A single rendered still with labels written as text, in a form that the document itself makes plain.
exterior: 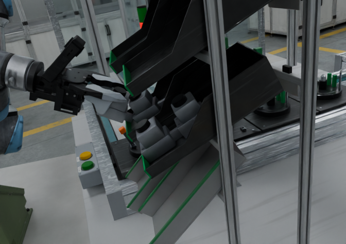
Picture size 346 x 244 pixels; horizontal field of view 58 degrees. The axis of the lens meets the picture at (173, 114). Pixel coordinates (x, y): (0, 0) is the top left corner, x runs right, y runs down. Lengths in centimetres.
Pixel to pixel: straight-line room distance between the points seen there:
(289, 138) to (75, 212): 76
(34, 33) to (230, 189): 578
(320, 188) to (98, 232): 67
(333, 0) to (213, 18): 624
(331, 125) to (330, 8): 547
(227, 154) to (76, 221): 65
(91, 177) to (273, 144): 62
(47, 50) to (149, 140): 574
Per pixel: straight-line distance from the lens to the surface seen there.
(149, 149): 60
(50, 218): 113
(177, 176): 74
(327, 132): 126
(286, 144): 116
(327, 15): 663
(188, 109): 57
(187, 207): 63
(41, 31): 620
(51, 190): 126
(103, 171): 106
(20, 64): 74
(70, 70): 75
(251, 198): 101
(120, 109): 72
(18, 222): 110
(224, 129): 52
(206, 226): 94
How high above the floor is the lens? 153
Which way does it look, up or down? 25 degrees down
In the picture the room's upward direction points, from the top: 9 degrees counter-clockwise
